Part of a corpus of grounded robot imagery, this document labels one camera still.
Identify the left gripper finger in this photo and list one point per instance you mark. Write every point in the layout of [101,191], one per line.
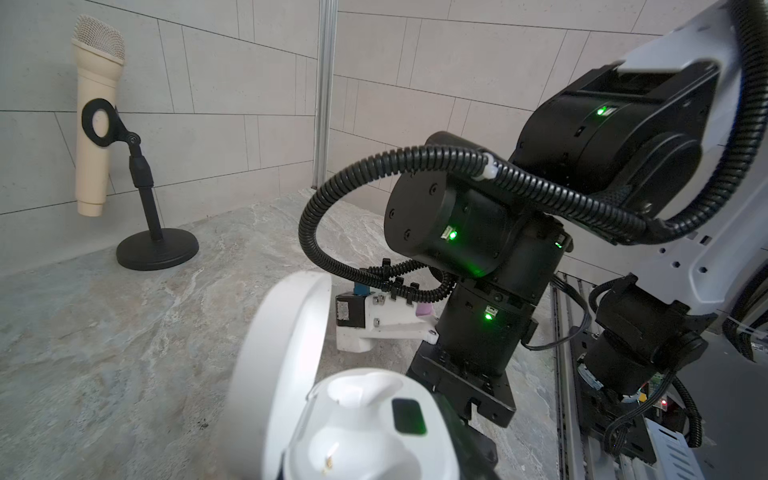
[476,454]

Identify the black microphone stand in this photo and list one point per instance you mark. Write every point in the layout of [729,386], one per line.
[156,248]

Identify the beige microphone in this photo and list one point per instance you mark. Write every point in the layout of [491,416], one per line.
[99,54]

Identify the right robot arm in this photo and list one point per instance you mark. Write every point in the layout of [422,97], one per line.
[654,149]

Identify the white earbud charging case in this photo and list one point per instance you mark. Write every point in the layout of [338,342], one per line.
[280,422]

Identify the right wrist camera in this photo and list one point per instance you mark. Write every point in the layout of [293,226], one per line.
[362,320]

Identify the purple earbud charging case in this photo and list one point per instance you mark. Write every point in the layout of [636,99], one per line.
[424,309]

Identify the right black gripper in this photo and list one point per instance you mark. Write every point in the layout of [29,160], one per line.
[492,396]

